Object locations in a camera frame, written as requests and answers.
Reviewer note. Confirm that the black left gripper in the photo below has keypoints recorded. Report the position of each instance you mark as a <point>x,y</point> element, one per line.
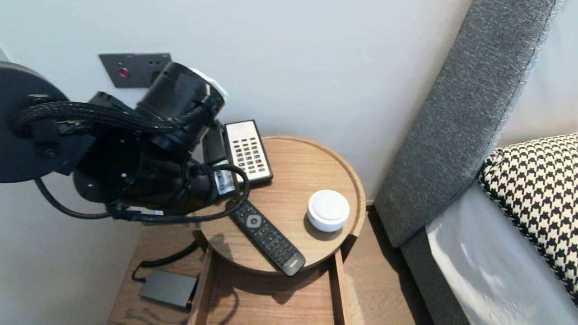
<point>205,187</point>

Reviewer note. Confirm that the black TV remote control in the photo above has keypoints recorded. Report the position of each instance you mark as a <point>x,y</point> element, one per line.
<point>266,237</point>

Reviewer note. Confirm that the white round smart speaker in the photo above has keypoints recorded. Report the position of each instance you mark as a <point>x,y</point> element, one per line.
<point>328,210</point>

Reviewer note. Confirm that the wooden table drawer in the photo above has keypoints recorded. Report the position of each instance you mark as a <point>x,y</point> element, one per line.
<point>271,302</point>

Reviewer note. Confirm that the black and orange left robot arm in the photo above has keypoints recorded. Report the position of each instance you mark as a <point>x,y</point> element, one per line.
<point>135,171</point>

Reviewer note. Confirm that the black telephone handset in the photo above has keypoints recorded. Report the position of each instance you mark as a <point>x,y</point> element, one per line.
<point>216,146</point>

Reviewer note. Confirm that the black telephone base white keypad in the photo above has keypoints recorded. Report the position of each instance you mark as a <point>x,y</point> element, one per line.
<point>248,149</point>

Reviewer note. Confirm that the round wooden side table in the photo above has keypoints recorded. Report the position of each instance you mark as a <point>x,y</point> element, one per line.
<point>298,180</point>

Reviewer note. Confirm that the grey power adapter box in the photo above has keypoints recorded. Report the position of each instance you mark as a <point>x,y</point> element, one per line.
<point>167,289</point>

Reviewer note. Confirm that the grey fabric bed base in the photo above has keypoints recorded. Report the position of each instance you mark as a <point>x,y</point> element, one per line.
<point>429,280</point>

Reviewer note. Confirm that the grey fabric headboard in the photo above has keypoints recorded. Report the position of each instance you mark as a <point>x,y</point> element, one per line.
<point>451,113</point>

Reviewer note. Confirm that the black white houndstooth pillow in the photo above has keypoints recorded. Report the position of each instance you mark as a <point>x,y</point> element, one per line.
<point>537,189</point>

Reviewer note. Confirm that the grey switch panel red button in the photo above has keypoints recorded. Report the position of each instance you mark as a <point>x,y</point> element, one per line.
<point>118,71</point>

